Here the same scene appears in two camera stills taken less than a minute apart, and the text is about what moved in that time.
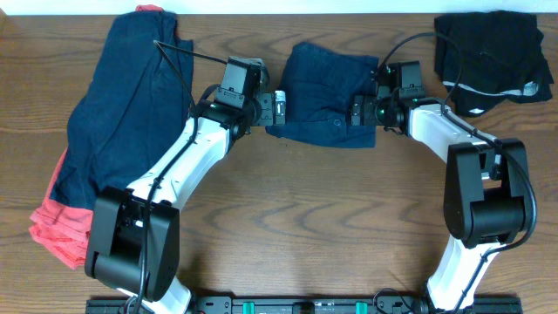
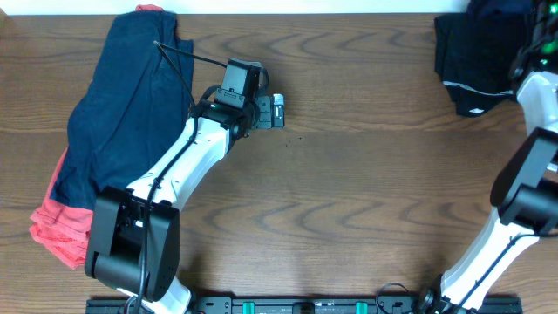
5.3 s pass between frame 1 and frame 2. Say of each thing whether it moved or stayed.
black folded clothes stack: stayed
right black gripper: moved
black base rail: stayed
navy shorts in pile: stayed
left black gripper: stayed
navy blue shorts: moved
